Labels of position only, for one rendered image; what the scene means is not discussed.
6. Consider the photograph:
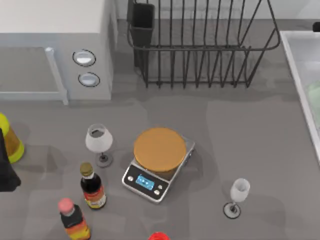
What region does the kitchen scale with wooden plate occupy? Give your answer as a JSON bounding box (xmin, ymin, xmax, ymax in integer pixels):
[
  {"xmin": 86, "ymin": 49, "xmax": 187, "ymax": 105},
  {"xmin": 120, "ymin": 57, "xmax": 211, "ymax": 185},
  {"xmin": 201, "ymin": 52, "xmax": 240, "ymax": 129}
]
[{"xmin": 121, "ymin": 127, "xmax": 196, "ymax": 204}]

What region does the white sink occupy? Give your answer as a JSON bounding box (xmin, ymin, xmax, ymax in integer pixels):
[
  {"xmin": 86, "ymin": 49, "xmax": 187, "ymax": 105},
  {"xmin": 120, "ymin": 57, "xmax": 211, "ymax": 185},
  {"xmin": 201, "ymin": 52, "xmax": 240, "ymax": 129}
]
[{"xmin": 279, "ymin": 30, "xmax": 320, "ymax": 168}]

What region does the red round object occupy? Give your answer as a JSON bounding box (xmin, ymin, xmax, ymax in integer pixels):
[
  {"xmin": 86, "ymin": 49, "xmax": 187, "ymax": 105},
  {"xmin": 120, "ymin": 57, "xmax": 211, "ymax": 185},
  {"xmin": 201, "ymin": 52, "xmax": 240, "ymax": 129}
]
[{"xmin": 147, "ymin": 231, "xmax": 171, "ymax": 240}]

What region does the dark bottle with gold cap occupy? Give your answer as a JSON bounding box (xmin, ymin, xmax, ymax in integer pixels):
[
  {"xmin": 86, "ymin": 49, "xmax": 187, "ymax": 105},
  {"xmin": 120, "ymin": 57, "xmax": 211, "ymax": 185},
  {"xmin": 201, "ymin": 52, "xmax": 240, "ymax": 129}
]
[{"xmin": 79, "ymin": 162, "xmax": 107, "ymax": 210}]

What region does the black wire dish rack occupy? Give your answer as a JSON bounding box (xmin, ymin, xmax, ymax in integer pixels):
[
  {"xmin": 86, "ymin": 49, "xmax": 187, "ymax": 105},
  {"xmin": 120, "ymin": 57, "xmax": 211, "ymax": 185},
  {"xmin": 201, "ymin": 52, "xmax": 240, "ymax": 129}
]
[{"xmin": 126, "ymin": 0, "xmax": 281, "ymax": 89}]

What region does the black cutlery holder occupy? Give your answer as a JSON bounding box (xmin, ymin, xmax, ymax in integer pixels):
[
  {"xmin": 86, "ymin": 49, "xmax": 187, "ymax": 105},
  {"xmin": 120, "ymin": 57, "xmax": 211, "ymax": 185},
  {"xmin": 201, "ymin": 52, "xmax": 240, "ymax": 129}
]
[{"xmin": 126, "ymin": 0, "xmax": 156, "ymax": 68}]

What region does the microwave oven door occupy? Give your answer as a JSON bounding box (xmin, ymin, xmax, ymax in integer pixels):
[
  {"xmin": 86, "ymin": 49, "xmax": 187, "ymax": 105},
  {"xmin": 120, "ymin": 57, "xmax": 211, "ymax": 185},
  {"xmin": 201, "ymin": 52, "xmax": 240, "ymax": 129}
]
[{"xmin": 0, "ymin": 46, "xmax": 69, "ymax": 106}]

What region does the yellow bottle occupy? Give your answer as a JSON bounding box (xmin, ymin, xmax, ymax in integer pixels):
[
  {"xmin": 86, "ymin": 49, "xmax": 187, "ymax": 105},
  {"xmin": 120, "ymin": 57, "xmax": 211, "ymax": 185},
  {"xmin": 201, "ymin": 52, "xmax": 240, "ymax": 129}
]
[{"xmin": 0, "ymin": 112, "xmax": 25, "ymax": 164}]

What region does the wide white wine glass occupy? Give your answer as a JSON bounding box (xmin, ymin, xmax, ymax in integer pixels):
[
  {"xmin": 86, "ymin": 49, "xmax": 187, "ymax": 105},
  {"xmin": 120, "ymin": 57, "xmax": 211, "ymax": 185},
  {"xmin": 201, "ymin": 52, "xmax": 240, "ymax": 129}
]
[{"xmin": 85, "ymin": 123, "xmax": 114, "ymax": 168}]

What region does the pale microwave oven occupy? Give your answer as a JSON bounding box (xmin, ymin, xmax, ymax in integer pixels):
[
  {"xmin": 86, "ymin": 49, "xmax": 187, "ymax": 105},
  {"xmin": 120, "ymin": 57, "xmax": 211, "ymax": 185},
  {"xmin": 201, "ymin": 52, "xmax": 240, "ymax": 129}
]
[{"xmin": 0, "ymin": 0, "xmax": 119, "ymax": 106}]

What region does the round microwave knob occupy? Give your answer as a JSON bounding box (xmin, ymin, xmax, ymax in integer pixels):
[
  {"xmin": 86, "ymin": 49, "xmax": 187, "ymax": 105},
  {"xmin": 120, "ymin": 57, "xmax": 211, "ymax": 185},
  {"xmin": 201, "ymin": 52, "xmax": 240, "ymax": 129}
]
[
  {"xmin": 72, "ymin": 48, "xmax": 97, "ymax": 68},
  {"xmin": 77, "ymin": 71, "xmax": 101, "ymax": 88}
]

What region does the dark bottle with pink cap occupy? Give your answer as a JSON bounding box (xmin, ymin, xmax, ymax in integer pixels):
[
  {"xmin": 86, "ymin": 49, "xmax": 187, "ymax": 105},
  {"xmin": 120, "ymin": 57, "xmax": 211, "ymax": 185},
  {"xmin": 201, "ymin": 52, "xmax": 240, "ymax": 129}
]
[{"xmin": 57, "ymin": 197, "xmax": 92, "ymax": 240}]

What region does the narrow white wine glass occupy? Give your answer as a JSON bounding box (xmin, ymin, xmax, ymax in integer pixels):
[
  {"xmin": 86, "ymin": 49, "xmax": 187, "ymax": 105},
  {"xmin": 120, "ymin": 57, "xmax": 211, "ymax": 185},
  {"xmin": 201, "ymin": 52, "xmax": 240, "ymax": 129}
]
[{"xmin": 222, "ymin": 177, "xmax": 251, "ymax": 220}]

